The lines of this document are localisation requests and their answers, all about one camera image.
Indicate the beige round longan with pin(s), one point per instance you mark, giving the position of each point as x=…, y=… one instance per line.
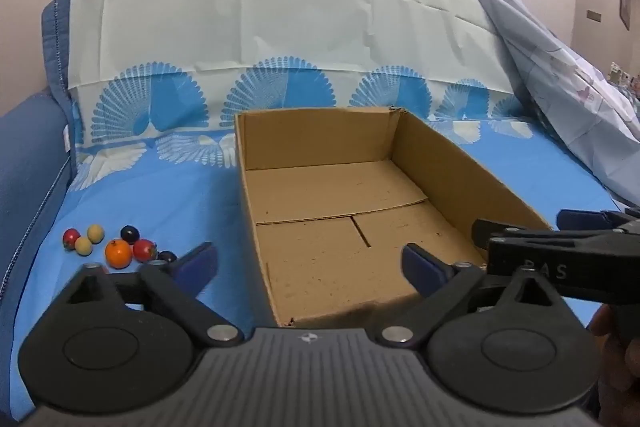
x=95, y=233
x=83, y=247

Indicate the blue fan-print bed sheet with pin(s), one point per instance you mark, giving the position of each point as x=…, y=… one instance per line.
x=150, y=187

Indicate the small orange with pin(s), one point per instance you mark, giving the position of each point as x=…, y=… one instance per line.
x=118, y=254

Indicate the brown cardboard box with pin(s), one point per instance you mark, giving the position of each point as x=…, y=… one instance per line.
x=310, y=257

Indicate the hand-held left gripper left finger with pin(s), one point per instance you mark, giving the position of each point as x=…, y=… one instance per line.
x=197, y=267

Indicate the dark wall picture frame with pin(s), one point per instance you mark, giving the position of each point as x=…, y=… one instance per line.
x=624, y=2

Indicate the small red cherry tomato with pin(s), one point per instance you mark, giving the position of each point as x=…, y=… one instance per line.
x=70, y=237

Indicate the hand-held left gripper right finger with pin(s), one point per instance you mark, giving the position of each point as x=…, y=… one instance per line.
x=422, y=267

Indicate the person's right hand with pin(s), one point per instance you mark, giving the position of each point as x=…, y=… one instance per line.
x=620, y=372

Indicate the dark purple cherry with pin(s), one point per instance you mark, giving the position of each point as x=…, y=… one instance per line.
x=166, y=256
x=130, y=234

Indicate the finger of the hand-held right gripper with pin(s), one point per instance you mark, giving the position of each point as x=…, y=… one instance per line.
x=580, y=220
x=492, y=229

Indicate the wall switch plate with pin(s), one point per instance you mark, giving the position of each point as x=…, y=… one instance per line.
x=594, y=15

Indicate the distant shelf clutter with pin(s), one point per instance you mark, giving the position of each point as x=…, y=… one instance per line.
x=622, y=79

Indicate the pale blue floral blanket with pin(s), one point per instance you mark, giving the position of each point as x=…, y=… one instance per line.
x=550, y=82

